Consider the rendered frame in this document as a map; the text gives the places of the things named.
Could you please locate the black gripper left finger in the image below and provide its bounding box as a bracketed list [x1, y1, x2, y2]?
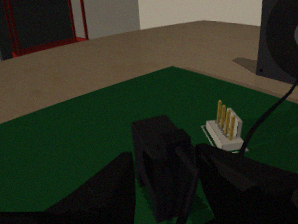
[0, 152, 136, 224]

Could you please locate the black computer fan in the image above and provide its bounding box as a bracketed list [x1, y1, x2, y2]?
[255, 0, 298, 85]

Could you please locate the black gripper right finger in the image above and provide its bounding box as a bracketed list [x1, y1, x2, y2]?
[196, 143, 298, 224]

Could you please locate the black cable with plug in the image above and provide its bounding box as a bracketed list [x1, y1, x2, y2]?
[130, 77, 298, 224]

